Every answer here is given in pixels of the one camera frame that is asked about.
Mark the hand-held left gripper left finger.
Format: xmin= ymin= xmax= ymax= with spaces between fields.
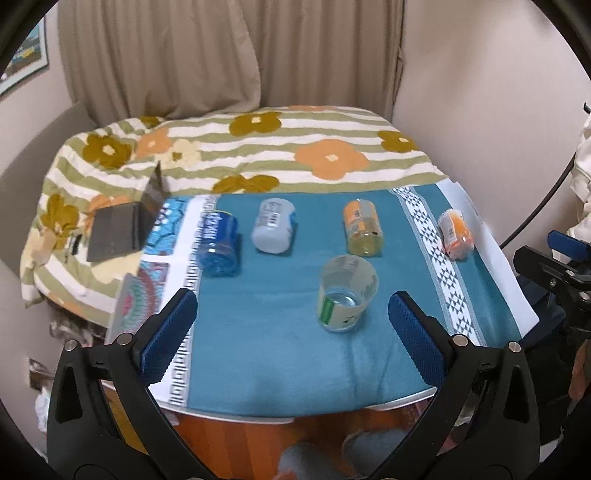
xmin=46 ymin=288 xmax=218 ymax=480

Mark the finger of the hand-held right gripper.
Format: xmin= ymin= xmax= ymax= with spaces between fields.
xmin=548 ymin=230 xmax=591 ymax=261
xmin=513 ymin=246 xmax=591 ymax=301

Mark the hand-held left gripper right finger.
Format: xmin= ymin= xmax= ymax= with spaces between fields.
xmin=369 ymin=291 xmax=542 ymax=480

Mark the clear cup with green label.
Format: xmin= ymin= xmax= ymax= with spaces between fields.
xmin=317 ymin=254 xmax=379 ymax=333

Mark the orange and white cup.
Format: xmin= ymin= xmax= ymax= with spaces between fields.
xmin=437 ymin=208 xmax=475 ymax=260

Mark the person's right hand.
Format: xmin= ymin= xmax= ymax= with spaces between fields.
xmin=569 ymin=340 xmax=591 ymax=404

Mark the teal patterned cloth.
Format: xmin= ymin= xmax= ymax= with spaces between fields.
xmin=104 ymin=179 xmax=541 ymax=428

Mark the colourful patterned cloth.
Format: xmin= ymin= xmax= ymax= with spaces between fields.
xmin=105 ymin=194 xmax=221 ymax=344

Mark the grey slipper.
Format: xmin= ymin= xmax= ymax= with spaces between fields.
xmin=277 ymin=442 xmax=356 ymax=480
xmin=342 ymin=428 xmax=409 ymax=477

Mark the teal cloth with white bands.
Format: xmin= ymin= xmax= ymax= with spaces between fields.
xmin=152 ymin=184 xmax=517 ymax=418

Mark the open dark laptop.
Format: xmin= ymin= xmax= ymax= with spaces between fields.
xmin=87 ymin=161 xmax=168 ymax=264

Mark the yellow orange-label bottle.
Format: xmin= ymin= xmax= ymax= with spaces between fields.
xmin=342 ymin=199 xmax=386 ymax=257

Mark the white plastic bottle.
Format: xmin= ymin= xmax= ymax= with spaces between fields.
xmin=251 ymin=198 xmax=297 ymax=254

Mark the floral striped blanket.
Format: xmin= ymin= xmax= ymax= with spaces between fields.
xmin=19 ymin=105 xmax=451 ymax=329

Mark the beige sofa armrest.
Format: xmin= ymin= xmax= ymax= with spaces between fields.
xmin=0 ymin=100 xmax=95 ymax=402

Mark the beige curtain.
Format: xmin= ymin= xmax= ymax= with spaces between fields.
xmin=56 ymin=0 xmax=407 ymax=121

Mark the black cable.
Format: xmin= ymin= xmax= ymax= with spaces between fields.
xmin=500 ymin=148 xmax=581 ymax=247

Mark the framed wall picture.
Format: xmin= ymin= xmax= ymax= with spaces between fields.
xmin=0 ymin=15 xmax=49 ymax=97

